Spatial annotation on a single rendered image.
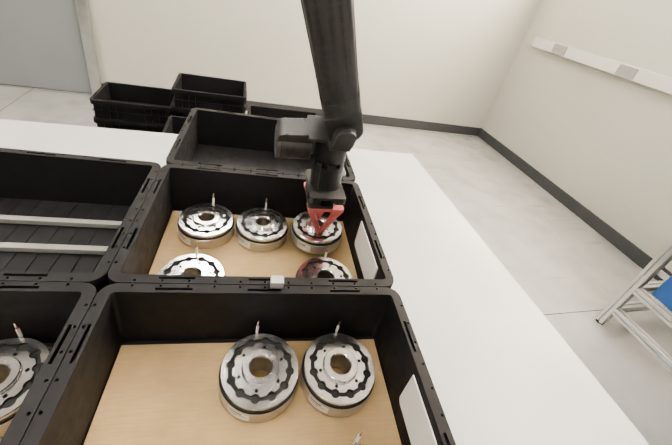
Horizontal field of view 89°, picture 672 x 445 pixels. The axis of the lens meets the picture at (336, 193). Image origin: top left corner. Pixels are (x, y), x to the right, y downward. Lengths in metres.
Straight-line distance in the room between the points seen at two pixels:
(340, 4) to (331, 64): 0.08
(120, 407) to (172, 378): 0.06
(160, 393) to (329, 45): 0.47
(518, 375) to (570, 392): 0.11
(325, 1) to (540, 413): 0.79
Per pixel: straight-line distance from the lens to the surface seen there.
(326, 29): 0.41
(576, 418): 0.91
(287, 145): 0.56
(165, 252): 0.69
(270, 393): 0.50
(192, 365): 0.55
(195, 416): 0.52
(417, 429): 0.50
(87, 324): 0.49
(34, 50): 3.72
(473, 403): 0.79
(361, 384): 0.53
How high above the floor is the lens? 1.31
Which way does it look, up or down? 33 degrees down
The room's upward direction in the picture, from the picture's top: 14 degrees clockwise
